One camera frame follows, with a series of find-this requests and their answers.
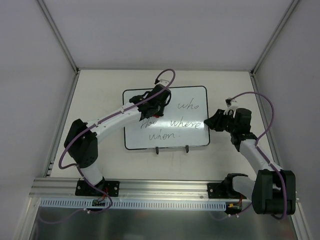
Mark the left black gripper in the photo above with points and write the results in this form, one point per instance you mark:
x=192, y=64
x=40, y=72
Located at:
x=152, y=110

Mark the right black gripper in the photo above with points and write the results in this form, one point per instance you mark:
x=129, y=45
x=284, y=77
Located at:
x=222, y=121

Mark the white whiteboard black frame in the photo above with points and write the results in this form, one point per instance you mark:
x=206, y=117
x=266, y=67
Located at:
x=182, y=124

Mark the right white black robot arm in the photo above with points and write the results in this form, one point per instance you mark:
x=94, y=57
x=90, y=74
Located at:
x=273, y=192

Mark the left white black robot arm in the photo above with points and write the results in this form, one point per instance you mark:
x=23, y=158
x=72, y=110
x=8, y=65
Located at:
x=83, y=138

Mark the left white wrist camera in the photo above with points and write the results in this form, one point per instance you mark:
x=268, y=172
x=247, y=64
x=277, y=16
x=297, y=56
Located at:
x=162, y=82

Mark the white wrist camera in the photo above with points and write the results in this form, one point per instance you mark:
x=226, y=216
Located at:
x=232, y=106
x=162, y=82

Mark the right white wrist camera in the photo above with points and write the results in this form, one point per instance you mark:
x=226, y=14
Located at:
x=232, y=106

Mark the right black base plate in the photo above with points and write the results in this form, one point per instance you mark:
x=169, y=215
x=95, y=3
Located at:
x=218, y=191

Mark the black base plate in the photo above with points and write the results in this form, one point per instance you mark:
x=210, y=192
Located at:
x=218, y=191
x=108, y=186

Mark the right aluminium frame post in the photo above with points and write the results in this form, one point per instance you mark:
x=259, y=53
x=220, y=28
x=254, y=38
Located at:
x=267, y=49

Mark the aluminium frame post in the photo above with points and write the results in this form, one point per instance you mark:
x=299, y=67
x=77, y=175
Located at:
x=267, y=49
x=59, y=38

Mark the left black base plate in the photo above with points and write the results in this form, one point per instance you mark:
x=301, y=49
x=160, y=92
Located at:
x=108, y=186

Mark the left aluminium frame post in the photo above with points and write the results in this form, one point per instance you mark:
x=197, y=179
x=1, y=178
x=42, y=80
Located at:
x=59, y=38

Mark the aluminium extrusion rail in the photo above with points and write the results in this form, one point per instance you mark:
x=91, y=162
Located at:
x=169, y=190

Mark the white slotted cable duct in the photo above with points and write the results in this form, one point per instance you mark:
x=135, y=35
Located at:
x=133, y=204

